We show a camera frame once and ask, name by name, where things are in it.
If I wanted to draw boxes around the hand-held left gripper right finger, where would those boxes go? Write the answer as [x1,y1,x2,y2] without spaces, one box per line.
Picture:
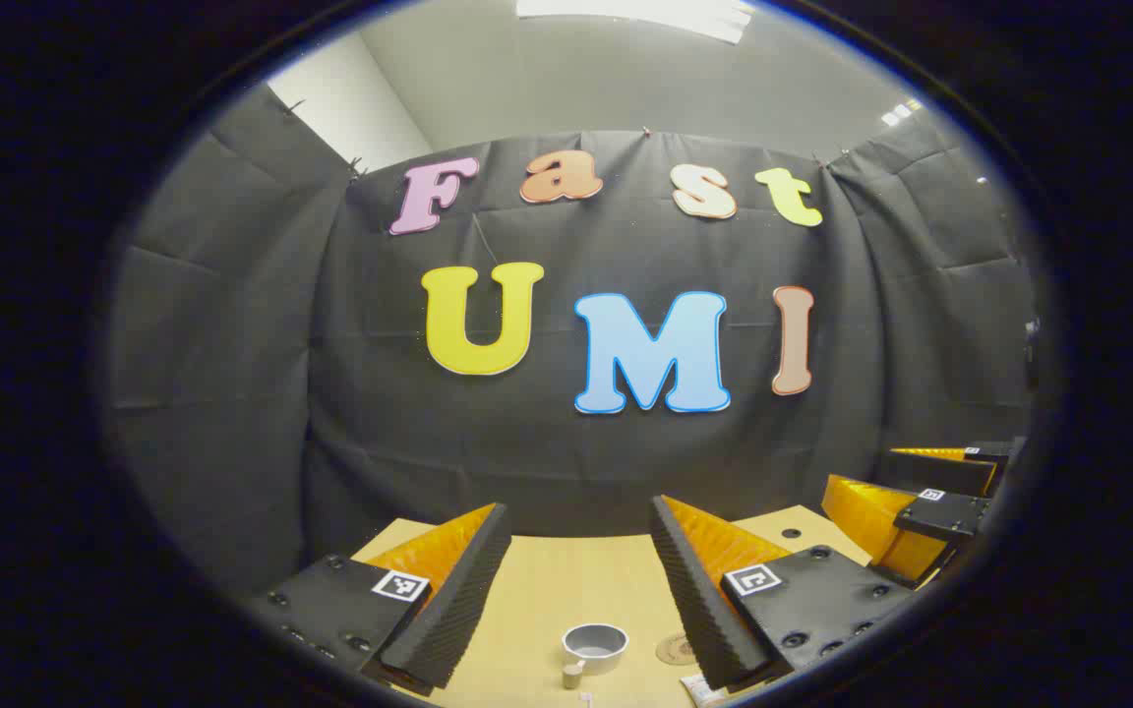
[651,495,912,691]

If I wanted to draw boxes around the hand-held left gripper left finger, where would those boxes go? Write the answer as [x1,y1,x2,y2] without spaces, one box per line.
[250,503,512,697]

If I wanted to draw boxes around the white cup with wooden handle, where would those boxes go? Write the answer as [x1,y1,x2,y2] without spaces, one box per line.
[561,622,629,689]

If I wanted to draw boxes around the wooden desktop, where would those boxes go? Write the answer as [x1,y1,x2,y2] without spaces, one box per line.
[350,504,872,708]

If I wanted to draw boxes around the black backdrop cloth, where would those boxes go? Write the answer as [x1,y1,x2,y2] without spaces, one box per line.
[104,84,1035,596]

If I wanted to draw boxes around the ceiling light panel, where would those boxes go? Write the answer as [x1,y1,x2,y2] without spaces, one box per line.
[515,0,754,45]

